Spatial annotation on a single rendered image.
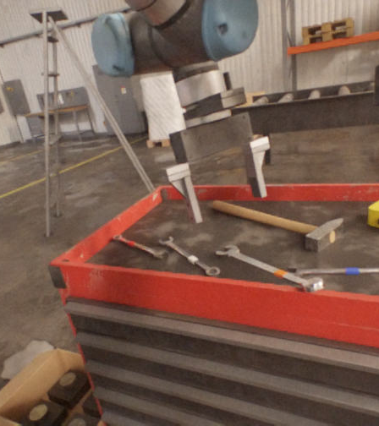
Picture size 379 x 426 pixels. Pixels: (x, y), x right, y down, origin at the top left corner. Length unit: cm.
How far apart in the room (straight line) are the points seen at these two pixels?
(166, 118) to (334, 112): 428
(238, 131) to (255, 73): 805
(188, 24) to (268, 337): 42
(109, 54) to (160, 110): 663
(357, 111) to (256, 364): 304
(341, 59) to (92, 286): 798
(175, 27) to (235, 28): 6
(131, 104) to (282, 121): 635
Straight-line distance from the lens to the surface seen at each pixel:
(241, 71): 871
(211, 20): 38
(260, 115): 350
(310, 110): 345
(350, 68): 839
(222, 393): 68
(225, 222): 82
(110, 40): 48
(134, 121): 941
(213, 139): 56
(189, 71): 55
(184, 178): 55
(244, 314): 55
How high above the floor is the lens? 124
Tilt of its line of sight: 22 degrees down
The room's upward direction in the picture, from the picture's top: 9 degrees counter-clockwise
